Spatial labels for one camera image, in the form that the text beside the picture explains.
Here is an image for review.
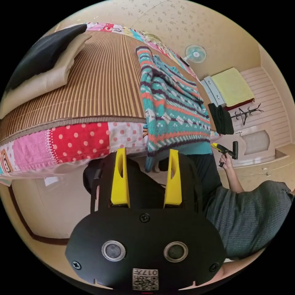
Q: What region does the white wall fan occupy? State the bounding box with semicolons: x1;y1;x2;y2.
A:
184;44;208;64

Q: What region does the black hanging garment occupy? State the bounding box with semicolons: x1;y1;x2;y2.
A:
208;103;235;136

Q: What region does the grey cupboard with yellow cloth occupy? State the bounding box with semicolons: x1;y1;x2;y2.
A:
200;67;256;112

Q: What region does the person's body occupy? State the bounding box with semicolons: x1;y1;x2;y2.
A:
186;154;295;261

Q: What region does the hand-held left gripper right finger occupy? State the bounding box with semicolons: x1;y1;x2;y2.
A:
163;148;184;209

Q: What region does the person's right hand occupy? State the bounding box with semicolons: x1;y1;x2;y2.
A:
219;153;234;171

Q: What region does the person's left forearm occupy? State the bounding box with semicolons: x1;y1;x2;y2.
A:
214;260;232;289

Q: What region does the cream door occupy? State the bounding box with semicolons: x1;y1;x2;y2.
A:
230;120;291;167

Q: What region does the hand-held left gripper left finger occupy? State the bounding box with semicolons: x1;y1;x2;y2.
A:
110;147;131;208

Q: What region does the blue floral sweater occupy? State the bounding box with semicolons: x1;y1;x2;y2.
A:
135;45;213;173

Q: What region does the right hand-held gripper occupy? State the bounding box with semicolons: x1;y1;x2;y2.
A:
210;143;234;168

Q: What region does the pile of clothes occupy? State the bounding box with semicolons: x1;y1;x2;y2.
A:
0;23;93;120

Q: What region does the black coat rack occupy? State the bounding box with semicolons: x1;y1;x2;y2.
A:
230;103;265;126

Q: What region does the bed with striped woven mat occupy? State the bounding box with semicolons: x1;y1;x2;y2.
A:
0;22;222;187

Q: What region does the person's right forearm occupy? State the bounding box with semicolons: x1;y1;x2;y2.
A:
225;165;245;195

